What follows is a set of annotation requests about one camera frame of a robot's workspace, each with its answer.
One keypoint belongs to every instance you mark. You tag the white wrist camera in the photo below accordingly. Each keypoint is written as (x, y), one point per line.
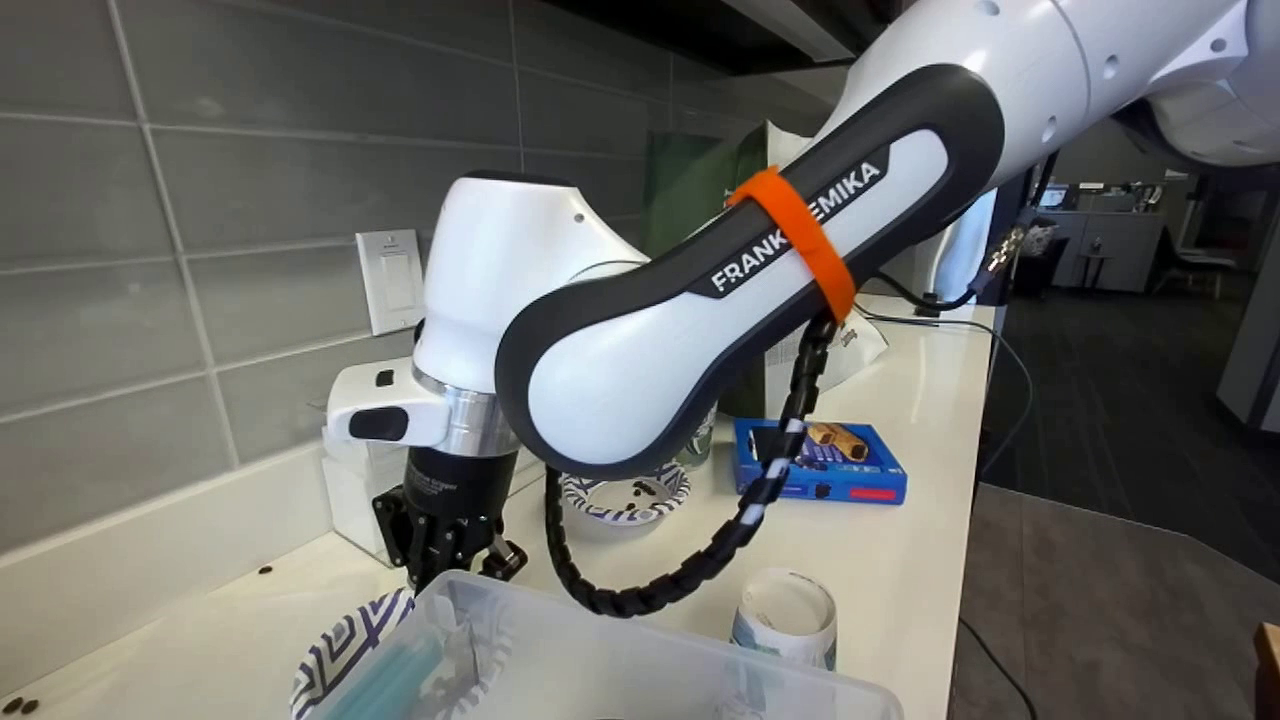
(386, 401)

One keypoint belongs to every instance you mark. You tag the green white paper cup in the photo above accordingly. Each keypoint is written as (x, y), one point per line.
(791, 619)

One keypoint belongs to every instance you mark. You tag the white wall outlet left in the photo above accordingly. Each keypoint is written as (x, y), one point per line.
(394, 278)

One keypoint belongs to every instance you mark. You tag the blue snack box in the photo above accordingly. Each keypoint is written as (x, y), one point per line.
(839, 463)

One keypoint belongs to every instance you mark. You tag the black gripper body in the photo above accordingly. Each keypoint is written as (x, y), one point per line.
(451, 515)

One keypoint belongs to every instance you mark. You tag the blue patterned bowl near bin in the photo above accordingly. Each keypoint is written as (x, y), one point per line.
(335, 655)

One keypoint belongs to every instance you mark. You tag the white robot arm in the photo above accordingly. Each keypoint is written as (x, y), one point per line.
(551, 334)

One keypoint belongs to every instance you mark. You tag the blue patterned bowl near cup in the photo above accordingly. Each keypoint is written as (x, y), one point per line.
(632, 502)

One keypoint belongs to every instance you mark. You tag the clear plastic bin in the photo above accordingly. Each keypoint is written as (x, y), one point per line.
(483, 651)

